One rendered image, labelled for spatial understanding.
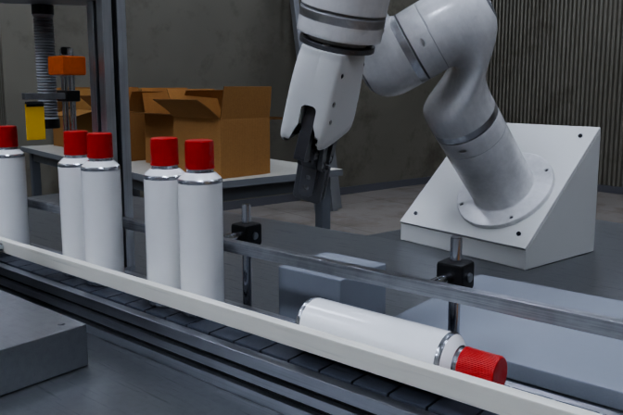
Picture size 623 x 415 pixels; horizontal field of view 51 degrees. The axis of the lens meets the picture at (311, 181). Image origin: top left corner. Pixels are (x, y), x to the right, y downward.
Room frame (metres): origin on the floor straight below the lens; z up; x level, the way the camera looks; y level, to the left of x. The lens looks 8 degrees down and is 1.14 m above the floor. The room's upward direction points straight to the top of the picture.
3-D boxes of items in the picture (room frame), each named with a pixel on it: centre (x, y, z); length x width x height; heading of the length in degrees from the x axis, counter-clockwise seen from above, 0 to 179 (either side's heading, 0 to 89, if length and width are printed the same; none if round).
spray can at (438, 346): (0.59, -0.08, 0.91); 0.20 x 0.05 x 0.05; 50
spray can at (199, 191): (0.76, 0.13, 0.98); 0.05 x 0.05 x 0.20
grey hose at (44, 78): (1.16, 0.46, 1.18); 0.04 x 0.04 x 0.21
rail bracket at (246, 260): (0.83, 0.10, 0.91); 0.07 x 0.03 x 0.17; 141
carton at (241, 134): (2.89, 0.39, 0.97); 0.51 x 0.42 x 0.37; 134
